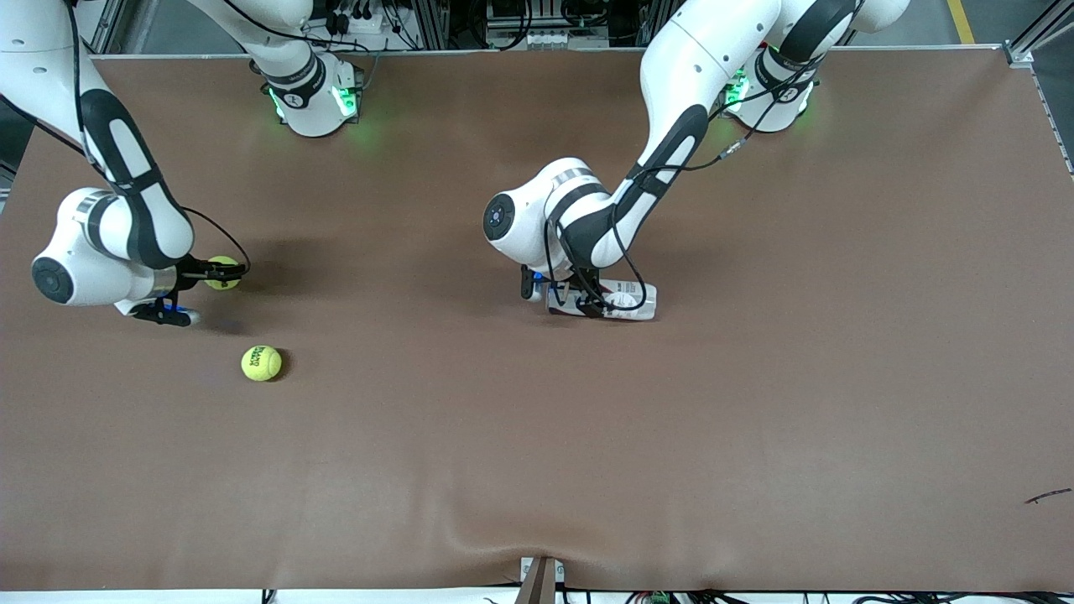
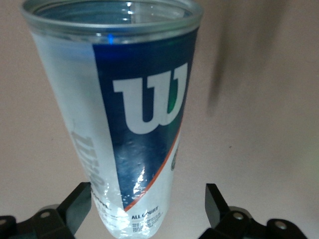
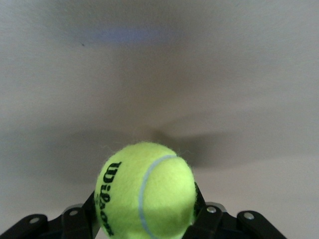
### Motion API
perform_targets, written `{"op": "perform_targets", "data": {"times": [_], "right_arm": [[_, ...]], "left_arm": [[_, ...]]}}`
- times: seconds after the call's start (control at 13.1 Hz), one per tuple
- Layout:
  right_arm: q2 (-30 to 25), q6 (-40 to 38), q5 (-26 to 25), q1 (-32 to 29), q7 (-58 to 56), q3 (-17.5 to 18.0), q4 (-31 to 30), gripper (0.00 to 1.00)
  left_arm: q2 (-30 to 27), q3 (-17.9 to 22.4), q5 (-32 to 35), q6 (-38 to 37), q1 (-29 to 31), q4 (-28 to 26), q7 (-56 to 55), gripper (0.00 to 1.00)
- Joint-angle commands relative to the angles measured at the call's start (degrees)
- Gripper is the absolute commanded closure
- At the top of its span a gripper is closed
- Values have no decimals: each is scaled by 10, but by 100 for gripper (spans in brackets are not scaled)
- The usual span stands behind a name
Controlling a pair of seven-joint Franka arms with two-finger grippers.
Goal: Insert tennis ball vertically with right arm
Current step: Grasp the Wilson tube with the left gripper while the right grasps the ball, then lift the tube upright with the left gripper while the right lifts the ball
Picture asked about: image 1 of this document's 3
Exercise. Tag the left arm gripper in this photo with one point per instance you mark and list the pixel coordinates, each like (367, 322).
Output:
(582, 286)

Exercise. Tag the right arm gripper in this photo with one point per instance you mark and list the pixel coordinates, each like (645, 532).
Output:
(190, 270)

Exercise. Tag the yellow tennis ball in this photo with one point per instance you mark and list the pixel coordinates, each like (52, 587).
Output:
(223, 287)
(261, 363)

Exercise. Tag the Wilson tennis ball can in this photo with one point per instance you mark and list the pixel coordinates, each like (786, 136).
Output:
(629, 302)

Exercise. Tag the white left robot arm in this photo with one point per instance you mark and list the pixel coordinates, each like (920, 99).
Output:
(529, 226)

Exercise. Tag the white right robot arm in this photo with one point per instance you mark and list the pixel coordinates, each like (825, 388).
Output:
(84, 268)

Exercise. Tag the brown table cover mat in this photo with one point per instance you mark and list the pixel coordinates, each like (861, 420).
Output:
(537, 461)

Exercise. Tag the white power strip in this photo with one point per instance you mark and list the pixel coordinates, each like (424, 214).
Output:
(361, 21)

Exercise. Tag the green plug connector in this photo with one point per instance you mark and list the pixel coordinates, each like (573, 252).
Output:
(659, 598)

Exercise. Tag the aluminium frame post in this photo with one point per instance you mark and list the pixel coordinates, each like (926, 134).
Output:
(432, 23)
(111, 25)

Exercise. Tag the camera mount clamp post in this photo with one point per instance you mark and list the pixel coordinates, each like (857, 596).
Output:
(537, 587)

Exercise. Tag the aluminium diagonal frame strut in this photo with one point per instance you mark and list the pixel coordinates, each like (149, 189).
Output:
(1040, 29)

